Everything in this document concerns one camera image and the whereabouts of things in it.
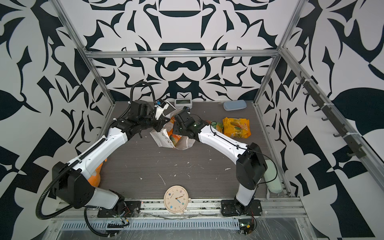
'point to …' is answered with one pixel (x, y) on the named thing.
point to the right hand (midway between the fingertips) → (176, 127)
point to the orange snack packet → (175, 139)
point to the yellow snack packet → (236, 128)
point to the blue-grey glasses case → (232, 105)
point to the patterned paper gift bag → (165, 137)
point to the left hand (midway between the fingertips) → (169, 116)
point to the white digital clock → (180, 103)
